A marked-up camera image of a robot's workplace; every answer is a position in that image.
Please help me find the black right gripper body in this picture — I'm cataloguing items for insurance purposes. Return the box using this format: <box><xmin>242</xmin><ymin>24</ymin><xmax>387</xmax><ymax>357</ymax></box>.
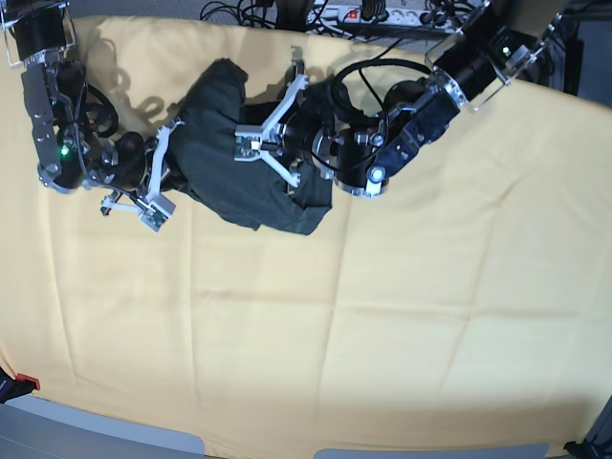
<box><xmin>100</xmin><ymin>132</ymin><xmax>157</xmax><ymax>191</ymax></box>

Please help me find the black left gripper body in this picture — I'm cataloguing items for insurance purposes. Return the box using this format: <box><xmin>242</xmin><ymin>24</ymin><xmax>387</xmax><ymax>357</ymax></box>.
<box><xmin>277</xmin><ymin>90</ymin><xmax>335</xmax><ymax>180</ymax></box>

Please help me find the dark green long-sleeve shirt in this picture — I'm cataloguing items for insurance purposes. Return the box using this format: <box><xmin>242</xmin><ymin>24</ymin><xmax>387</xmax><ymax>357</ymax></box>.
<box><xmin>165</xmin><ymin>58</ymin><xmax>332</xmax><ymax>235</ymax></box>

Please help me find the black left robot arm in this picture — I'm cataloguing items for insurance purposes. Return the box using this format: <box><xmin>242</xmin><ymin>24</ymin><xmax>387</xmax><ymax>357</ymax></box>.
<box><xmin>276</xmin><ymin>1</ymin><xmax>564</xmax><ymax>199</ymax></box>

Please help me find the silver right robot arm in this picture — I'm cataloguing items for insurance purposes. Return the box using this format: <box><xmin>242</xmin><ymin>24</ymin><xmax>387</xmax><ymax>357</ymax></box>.
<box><xmin>1</xmin><ymin>1</ymin><xmax>150</xmax><ymax>199</ymax></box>

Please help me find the white power strip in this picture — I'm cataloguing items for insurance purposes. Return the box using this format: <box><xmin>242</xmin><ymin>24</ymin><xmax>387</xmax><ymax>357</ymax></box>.
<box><xmin>307</xmin><ymin>1</ymin><xmax>456</xmax><ymax>34</ymax></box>

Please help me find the yellow table cloth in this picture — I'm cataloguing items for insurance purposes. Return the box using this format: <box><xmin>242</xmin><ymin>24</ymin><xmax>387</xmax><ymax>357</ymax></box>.
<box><xmin>0</xmin><ymin>16</ymin><xmax>612</xmax><ymax>459</ymax></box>

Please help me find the red and black clamp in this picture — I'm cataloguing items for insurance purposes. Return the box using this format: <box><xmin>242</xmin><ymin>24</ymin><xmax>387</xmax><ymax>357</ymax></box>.
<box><xmin>0</xmin><ymin>368</ymin><xmax>40</xmax><ymax>404</ymax></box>

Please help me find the black table clamp right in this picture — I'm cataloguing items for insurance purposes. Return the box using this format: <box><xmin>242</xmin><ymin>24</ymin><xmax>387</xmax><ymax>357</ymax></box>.
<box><xmin>564</xmin><ymin>440</ymin><xmax>609</xmax><ymax>459</ymax></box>

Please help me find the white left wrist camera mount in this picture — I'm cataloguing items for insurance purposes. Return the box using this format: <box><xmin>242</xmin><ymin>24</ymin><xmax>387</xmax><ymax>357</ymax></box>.
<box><xmin>233</xmin><ymin>47</ymin><xmax>309</xmax><ymax>188</ymax></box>

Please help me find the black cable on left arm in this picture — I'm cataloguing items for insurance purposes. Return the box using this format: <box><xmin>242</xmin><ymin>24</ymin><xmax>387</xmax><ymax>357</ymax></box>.
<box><xmin>329</xmin><ymin>56</ymin><xmax>431</xmax><ymax>125</ymax></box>

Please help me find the black vertical post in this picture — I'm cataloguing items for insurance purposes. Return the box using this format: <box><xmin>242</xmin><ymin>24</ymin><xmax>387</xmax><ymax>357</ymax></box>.
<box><xmin>563</xmin><ymin>37</ymin><xmax>584</xmax><ymax>96</ymax></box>

